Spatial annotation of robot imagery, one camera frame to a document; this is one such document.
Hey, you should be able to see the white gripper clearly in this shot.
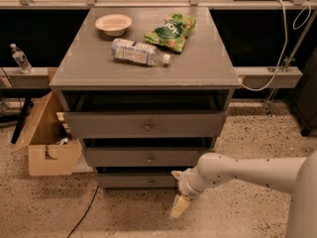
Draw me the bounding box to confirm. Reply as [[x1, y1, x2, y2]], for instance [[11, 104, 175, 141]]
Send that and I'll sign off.
[[169, 168, 207, 219]]

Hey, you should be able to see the grey bottom drawer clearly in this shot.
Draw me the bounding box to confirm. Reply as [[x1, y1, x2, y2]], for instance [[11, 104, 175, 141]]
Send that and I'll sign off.
[[95, 174, 177, 188]]

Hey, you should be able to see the grey drawer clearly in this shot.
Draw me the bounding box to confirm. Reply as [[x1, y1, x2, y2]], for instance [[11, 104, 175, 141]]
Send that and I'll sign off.
[[95, 174, 177, 188], [63, 111, 227, 139], [83, 147, 214, 167]]

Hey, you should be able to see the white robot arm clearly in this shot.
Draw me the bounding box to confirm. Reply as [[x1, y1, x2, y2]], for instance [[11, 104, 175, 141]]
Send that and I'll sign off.
[[170, 152, 317, 238]]

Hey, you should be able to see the grey middle drawer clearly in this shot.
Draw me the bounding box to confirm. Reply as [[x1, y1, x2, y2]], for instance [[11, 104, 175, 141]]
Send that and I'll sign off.
[[83, 147, 214, 167]]

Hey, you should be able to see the grey drawer cabinet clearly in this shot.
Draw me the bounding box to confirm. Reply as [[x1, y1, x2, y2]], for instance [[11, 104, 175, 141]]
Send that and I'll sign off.
[[51, 7, 240, 176]]

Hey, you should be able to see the grey top drawer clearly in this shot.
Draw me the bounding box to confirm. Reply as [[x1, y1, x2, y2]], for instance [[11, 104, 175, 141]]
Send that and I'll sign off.
[[63, 111, 227, 139]]

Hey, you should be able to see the open cardboard box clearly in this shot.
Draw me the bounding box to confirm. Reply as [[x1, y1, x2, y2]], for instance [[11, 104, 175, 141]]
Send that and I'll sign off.
[[13, 91, 89, 177]]

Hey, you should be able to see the metal stand pole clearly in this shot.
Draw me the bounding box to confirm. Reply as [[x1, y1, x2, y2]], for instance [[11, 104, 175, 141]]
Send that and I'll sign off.
[[264, 8, 317, 117]]

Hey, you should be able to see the clear plastic bottle lying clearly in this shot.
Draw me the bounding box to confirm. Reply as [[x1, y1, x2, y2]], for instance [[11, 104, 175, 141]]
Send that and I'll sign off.
[[112, 38, 171, 66]]

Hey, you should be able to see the green snack bag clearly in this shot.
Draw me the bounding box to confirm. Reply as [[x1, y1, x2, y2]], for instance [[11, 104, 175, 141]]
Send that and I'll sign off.
[[144, 13, 196, 54]]

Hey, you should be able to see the dark cabinet at right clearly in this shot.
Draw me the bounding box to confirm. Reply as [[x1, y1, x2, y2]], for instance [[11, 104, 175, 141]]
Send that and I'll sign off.
[[292, 47, 317, 136]]

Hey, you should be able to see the black table leg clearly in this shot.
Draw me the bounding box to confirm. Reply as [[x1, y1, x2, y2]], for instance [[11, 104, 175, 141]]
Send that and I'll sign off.
[[11, 97, 33, 144]]

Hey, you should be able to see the white paper bowl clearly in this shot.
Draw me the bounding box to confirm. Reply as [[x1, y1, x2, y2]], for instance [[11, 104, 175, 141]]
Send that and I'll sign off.
[[95, 14, 132, 37]]

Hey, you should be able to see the upright water bottle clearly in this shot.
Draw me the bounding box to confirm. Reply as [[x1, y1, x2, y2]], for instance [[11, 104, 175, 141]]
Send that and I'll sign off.
[[10, 44, 32, 74]]

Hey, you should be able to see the black floor cable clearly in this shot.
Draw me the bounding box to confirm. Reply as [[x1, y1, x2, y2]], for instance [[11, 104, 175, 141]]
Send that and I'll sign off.
[[65, 184, 100, 238]]

